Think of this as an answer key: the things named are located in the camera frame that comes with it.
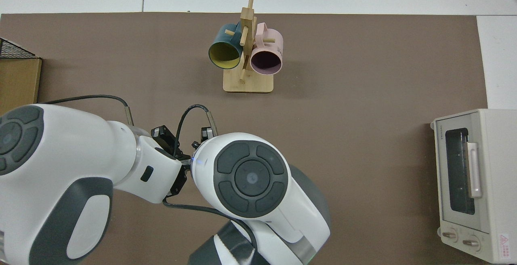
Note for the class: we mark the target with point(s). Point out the wooden cup stand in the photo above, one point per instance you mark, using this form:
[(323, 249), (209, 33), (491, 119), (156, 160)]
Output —
[(248, 84)]

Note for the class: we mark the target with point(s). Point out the pink mug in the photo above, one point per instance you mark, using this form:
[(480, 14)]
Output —
[(266, 63)]

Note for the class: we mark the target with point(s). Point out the dark teal mug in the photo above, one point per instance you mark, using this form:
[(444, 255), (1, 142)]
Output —
[(218, 38)]

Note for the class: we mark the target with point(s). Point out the brown table cloth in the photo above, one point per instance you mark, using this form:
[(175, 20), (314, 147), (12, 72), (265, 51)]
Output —
[(363, 75)]

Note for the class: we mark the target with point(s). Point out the pale toaster oven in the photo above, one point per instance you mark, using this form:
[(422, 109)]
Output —
[(492, 156)]

